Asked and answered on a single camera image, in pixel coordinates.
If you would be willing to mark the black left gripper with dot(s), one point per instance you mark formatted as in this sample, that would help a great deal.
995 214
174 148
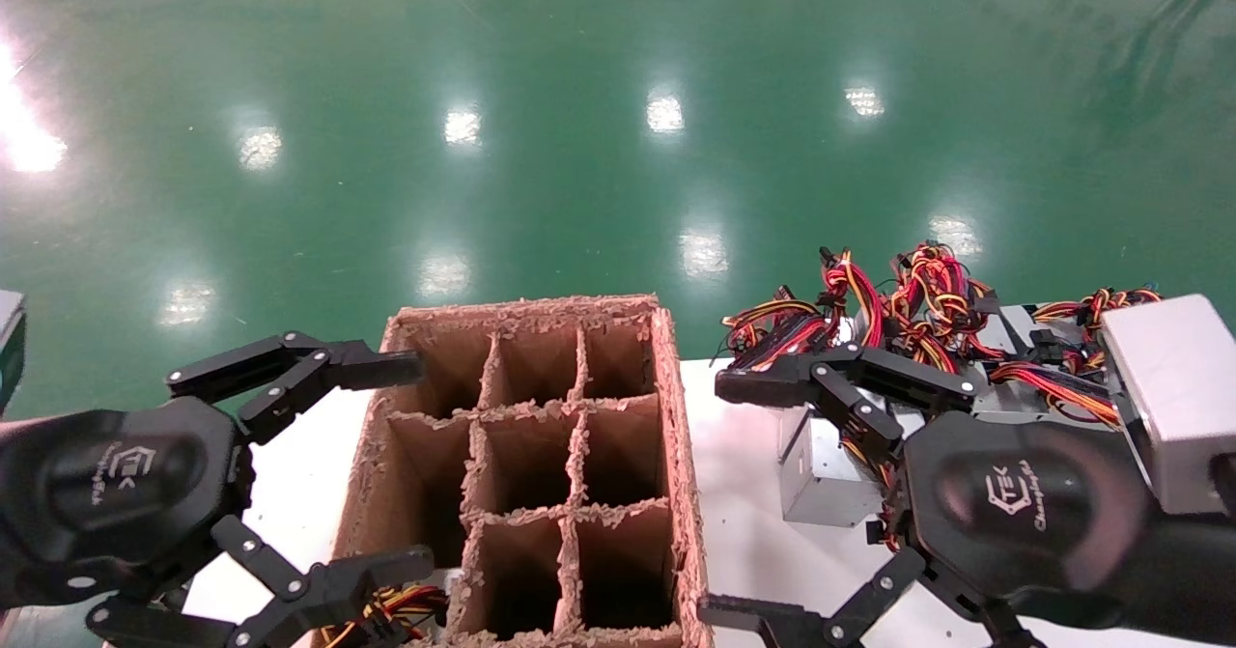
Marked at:
116 493

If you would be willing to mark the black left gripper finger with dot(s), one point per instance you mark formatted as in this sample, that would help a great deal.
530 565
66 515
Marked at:
377 366

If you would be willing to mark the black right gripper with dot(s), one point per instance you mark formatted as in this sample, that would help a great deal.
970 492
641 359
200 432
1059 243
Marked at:
1024 503

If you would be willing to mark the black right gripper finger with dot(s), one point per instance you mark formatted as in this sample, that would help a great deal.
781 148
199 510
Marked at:
763 382
763 619

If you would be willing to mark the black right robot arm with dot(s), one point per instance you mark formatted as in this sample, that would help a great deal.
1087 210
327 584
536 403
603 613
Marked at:
1197 580

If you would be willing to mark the cardboard box with dividers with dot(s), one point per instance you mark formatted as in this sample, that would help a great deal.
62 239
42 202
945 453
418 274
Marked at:
521 464

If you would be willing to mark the grey power supply, large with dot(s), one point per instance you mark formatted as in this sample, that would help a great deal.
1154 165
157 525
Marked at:
1173 397

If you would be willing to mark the grey box with dark side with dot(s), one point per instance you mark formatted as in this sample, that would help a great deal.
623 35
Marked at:
10 349

